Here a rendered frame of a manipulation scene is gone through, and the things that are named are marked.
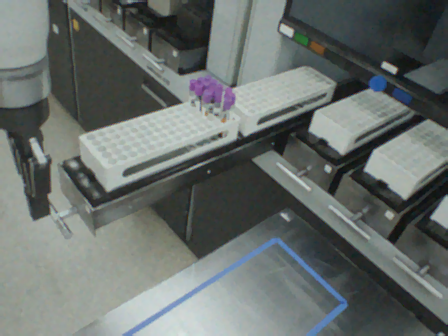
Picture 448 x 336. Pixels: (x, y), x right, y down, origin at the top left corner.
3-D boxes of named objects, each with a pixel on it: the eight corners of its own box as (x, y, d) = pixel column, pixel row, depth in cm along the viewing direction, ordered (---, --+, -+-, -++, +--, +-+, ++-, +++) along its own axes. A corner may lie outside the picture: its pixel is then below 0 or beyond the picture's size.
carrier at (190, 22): (205, 39, 118) (207, 19, 114) (199, 40, 117) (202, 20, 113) (181, 23, 124) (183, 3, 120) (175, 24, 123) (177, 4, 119)
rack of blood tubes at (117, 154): (207, 118, 92) (211, 94, 88) (237, 143, 87) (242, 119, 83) (79, 163, 75) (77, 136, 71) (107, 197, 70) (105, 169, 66)
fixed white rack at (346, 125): (378, 101, 110) (387, 81, 106) (411, 121, 104) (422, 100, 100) (305, 134, 93) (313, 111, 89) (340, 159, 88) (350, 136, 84)
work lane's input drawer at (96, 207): (297, 101, 117) (306, 73, 111) (335, 127, 110) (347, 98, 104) (37, 199, 76) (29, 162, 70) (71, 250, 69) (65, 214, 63)
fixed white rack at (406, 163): (429, 132, 102) (442, 111, 98) (468, 155, 97) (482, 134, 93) (360, 174, 85) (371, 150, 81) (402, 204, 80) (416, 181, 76)
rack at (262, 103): (300, 86, 110) (307, 65, 105) (330, 105, 104) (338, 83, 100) (214, 116, 93) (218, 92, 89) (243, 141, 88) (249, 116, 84)
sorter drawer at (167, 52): (299, 22, 163) (305, -1, 157) (326, 36, 156) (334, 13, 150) (138, 57, 122) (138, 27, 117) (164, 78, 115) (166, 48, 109)
